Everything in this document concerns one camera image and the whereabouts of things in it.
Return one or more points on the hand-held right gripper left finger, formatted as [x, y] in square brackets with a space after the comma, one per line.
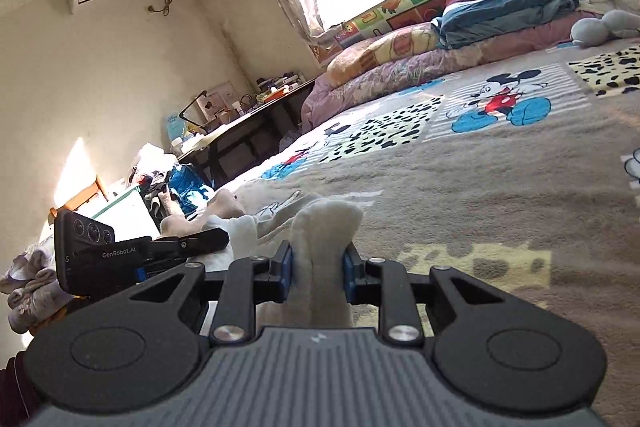
[286, 274]

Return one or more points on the wooden stool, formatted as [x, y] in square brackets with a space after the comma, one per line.
[85, 194]

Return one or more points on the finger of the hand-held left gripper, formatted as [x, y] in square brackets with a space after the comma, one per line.
[200, 241]

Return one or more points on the white quilted sweater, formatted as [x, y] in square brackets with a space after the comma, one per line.
[325, 247]

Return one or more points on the white storage box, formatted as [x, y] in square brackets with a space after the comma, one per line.
[130, 212]

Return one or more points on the person's left forearm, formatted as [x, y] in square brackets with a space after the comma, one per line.
[15, 387]

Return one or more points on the beige folded cloth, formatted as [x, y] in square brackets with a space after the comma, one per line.
[222, 204]

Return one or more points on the dark low desk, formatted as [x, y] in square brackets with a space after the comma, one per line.
[250, 122]

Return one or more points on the orange box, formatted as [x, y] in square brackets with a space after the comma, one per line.
[275, 96]

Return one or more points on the pink printed box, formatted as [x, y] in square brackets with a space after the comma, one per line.
[217, 99]

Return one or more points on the cartoon printed blanket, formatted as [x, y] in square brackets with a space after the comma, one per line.
[475, 187]

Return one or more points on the light blue package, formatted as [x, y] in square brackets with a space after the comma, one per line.
[174, 127]

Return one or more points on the pile of dark clothes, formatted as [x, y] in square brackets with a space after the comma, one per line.
[155, 194]

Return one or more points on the blue plastic bag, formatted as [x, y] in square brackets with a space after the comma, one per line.
[187, 187]

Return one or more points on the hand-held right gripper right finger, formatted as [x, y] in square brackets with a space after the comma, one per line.
[348, 277]

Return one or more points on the yellow floral pillow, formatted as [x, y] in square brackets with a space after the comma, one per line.
[385, 47]

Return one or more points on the blue folded blanket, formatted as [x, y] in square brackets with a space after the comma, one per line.
[500, 14]

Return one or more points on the black desk lamp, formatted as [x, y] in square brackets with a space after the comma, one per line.
[192, 104]

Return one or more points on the grey plush toy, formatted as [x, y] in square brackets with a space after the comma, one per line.
[595, 29]

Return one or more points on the pile of pale clothes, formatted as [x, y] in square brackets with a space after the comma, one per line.
[30, 287]

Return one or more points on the purple floral quilt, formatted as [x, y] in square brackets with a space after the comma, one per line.
[400, 67]

